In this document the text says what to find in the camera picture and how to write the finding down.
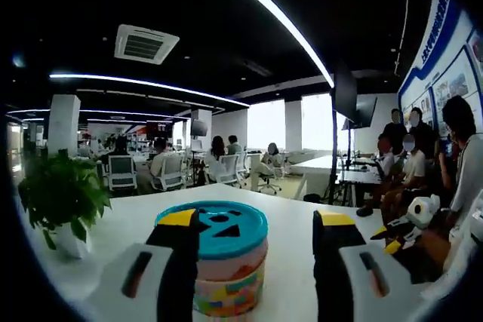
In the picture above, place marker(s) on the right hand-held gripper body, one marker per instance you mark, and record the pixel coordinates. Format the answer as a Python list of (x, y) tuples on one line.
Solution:
[(420, 210)]

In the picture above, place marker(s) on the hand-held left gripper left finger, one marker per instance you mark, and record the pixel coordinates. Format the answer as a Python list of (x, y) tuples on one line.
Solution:
[(177, 239)]

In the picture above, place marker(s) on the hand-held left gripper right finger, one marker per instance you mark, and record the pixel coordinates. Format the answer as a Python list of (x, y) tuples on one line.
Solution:
[(336, 235)]

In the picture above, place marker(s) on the pink toy storage bucket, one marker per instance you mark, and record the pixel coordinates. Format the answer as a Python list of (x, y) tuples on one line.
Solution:
[(234, 246)]

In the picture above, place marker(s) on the group of white office chairs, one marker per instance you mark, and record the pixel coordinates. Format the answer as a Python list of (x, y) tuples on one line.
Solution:
[(122, 169)]

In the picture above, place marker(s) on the black floor bin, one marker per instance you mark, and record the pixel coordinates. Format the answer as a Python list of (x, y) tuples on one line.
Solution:
[(311, 197)]

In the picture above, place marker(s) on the white table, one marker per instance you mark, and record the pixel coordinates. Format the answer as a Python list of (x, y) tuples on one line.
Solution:
[(287, 216)]

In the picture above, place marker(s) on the person in white shirt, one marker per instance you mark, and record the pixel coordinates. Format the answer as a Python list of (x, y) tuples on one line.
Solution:
[(469, 239)]

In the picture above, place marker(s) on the white work desk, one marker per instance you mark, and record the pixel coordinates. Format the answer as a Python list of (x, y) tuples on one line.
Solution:
[(356, 178)]

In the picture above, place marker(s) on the white long desk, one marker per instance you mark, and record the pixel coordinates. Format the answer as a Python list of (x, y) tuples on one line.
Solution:
[(320, 169)]

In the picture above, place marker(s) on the black tripod stand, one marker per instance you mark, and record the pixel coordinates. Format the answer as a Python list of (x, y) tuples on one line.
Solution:
[(334, 156)]

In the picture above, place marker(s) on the red display screen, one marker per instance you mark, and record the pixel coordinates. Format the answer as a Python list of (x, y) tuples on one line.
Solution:
[(158, 128)]

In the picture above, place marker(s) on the green potted plant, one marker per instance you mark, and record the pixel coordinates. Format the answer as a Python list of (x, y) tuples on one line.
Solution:
[(64, 194)]

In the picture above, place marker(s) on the white square pillar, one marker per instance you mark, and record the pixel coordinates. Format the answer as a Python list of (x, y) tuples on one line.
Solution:
[(64, 122), (205, 115)]

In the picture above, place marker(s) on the thin curved ceiling light strip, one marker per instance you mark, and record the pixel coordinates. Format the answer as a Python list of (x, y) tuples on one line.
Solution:
[(124, 113)]

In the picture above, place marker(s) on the black screen panel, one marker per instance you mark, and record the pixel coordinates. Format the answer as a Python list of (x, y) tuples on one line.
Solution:
[(345, 95)]

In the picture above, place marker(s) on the ceiling air conditioner unit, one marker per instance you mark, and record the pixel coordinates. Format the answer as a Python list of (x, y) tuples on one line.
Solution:
[(145, 45)]

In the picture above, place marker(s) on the long ceiling light strip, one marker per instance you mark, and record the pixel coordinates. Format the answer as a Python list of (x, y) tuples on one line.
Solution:
[(281, 14)]

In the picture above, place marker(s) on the wall-mounted monitor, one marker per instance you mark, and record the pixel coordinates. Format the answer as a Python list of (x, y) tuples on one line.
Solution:
[(199, 128)]

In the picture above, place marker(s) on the wall-hung black television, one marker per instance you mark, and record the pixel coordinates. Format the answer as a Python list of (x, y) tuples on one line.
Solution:
[(367, 111)]

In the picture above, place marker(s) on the blue white wall display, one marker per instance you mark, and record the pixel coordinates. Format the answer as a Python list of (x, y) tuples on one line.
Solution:
[(453, 84)]

